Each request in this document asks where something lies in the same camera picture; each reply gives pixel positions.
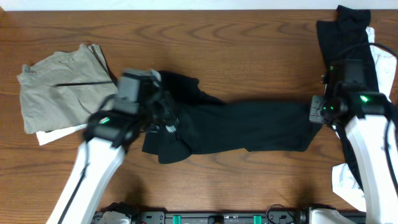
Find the black garment in pile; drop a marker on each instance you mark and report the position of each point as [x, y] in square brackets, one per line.
[346, 38]

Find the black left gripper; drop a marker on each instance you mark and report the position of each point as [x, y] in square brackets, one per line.
[166, 116]

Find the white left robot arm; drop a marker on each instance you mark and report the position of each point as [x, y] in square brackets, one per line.
[106, 139]

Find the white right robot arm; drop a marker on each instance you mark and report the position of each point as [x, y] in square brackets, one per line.
[364, 120]

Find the black logo t-shirt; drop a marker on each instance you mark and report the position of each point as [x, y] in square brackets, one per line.
[208, 125]

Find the folded beige t-shirt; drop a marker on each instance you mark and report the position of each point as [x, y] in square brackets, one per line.
[64, 89]

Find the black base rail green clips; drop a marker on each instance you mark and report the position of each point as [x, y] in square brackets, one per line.
[316, 213]

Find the folded white garment under beige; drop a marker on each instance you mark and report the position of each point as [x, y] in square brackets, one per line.
[45, 138]

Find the white garment in pile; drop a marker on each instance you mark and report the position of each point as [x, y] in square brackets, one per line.
[343, 182]

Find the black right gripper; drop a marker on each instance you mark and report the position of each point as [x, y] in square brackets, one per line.
[315, 114]

